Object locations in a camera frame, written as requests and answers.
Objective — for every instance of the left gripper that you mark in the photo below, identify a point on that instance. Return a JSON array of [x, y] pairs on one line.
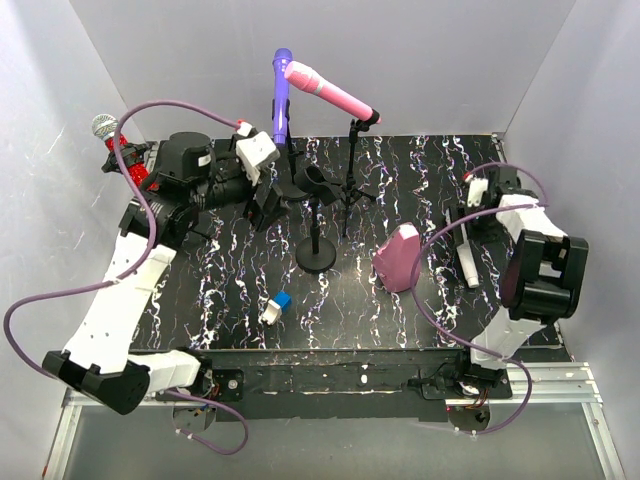
[[275, 207]]

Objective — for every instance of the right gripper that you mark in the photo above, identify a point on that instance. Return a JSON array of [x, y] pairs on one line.
[[457, 213]]

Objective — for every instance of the white microphone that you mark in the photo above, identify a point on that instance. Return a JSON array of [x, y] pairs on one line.
[[467, 262]]

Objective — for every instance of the black round-base mic stand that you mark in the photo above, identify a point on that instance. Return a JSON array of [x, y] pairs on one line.
[[316, 254]]

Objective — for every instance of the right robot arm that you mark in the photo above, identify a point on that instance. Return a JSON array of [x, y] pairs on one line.
[[543, 279]]

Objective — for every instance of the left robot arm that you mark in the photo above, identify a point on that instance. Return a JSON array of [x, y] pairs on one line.
[[186, 177]]

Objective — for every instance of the purple mic round-base stand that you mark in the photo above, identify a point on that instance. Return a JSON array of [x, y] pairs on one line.
[[291, 192]]

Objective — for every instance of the pink microphone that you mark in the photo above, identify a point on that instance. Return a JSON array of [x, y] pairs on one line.
[[307, 80]]

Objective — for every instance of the black tripod mic stand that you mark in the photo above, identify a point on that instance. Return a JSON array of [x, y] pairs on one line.
[[347, 192]]

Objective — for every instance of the purple microphone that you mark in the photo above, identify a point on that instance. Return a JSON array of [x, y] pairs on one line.
[[280, 95]]

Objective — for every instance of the red glitter microphone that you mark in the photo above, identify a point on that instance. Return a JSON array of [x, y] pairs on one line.
[[103, 127]]

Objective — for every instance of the blue and white block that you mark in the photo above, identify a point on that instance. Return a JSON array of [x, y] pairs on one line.
[[275, 308]]

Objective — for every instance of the pink wedge-shaped case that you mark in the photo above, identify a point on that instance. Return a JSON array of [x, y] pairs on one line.
[[394, 260]]

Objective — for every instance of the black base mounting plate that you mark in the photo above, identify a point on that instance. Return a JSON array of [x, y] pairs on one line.
[[337, 383]]

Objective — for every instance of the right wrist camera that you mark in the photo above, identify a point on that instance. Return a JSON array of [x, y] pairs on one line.
[[477, 187]]

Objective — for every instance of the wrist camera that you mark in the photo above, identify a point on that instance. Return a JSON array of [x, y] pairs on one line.
[[477, 187], [255, 149]]

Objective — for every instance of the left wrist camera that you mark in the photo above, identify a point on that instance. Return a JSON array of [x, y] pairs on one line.
[[255, 149]]

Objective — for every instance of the aluminium frame rail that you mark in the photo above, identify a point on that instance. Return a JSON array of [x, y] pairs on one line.
[[545, 421]]

